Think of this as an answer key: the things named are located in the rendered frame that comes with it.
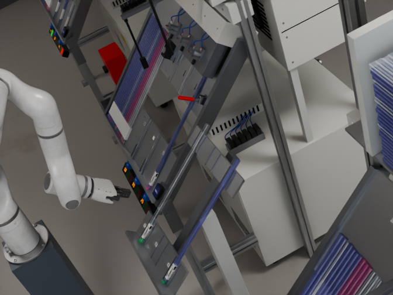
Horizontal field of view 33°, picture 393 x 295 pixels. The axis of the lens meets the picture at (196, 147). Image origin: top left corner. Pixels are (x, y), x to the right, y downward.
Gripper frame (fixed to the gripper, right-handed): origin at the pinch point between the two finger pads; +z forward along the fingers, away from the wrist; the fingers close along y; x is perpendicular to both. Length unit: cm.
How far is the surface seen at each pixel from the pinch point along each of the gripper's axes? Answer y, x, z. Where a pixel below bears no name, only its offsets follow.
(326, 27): 10, 88, 40
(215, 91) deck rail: 10, 53, 10
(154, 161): -6.2, 12.4, 10.0
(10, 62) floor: -283, -78, 30
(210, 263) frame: 13.5, -19.1, 43.9
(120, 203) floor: -80, -58, 50
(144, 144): -18.5, 12.7, 10.0
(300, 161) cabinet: 10, 34, 63
